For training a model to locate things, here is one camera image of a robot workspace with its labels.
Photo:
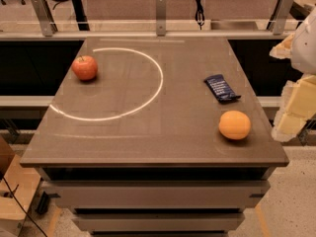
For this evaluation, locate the right metal bracket post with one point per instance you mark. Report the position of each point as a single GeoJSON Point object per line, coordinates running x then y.
{"type": "Point", "coordinates": [282, 11]}

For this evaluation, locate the metal bracket post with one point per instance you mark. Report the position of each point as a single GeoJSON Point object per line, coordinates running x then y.
{"type": "Point", "coordinates": [46, 22]}
{"type": "Point", "coordinates": [282, 11]}
{"type": "Point", "coordinates": [160, 18]}

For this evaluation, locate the middle metal bracket post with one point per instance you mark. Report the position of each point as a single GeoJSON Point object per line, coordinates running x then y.
{"type": "Point", "coordinates": [160, 18]}

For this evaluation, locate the metal rail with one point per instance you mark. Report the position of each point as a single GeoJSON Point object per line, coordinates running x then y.
{"type": "Point", "coordinates": [231, 35]}

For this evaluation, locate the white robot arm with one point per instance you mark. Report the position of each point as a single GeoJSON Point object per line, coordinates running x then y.
{"type": "Point", "coordinates": [303, 49]}

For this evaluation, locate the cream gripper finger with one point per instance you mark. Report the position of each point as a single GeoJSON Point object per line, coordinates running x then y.
{"type": "Point", "coordinates": [283, 49]}
{"type": "Point", "coordinates": [297, 106]}

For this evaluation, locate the cardboard box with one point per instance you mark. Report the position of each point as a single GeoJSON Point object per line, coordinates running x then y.
{"type": "Point", "coordinates": [18, 186]}

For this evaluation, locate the red apple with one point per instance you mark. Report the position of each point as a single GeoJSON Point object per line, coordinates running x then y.
{"type": "Point", "coordinates": [85, 67]}

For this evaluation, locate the left metal bracket post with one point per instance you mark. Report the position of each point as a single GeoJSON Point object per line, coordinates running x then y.
{"type": "Point", "coordinates": [46, 22]}

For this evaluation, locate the grey drawer cabinet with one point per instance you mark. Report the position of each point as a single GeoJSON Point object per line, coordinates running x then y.
{"type": "Point", "coordinates": [176, 208]}

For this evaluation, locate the orange fruit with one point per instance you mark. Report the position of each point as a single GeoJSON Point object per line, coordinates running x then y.
{"type": "Point", "coordinates": [234, 125]}

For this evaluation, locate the blue rxbar blueberry wrapper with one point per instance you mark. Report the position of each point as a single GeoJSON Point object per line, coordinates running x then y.
{"type": "Point", "coordinates": [221, 90]}

